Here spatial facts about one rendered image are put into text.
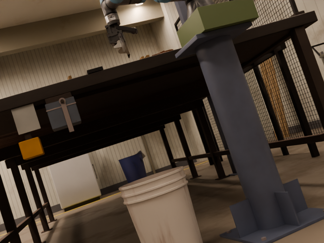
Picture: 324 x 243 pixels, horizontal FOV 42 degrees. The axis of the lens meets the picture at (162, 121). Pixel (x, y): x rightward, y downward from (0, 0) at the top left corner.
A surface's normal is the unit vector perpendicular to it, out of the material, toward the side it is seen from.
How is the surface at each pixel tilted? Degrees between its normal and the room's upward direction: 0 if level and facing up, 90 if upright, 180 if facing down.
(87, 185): 90
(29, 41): 90
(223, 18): 90
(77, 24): 90
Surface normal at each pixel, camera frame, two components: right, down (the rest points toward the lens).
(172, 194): 0.46, -0.15
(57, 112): 0.19, -0.12
